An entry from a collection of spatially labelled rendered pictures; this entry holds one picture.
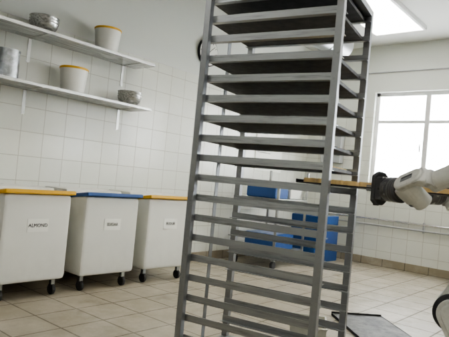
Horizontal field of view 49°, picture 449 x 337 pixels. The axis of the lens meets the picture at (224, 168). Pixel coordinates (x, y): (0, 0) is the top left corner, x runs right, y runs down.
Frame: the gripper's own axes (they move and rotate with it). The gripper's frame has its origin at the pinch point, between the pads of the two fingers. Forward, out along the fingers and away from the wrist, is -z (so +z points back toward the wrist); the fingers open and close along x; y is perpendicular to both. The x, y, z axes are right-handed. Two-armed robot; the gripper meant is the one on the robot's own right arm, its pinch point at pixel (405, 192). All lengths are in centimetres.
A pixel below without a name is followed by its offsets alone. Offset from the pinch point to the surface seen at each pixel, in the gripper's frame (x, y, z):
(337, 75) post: 43, 16, -47
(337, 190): -2.0, -21.9, -21.9
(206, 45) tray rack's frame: 57, -27, -90
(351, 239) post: -24.0, -16.1, -15.7
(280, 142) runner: 16, -2, -61
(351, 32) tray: 69, -8, -29
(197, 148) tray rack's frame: 11, -27, -90
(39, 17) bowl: 109, -220, -182
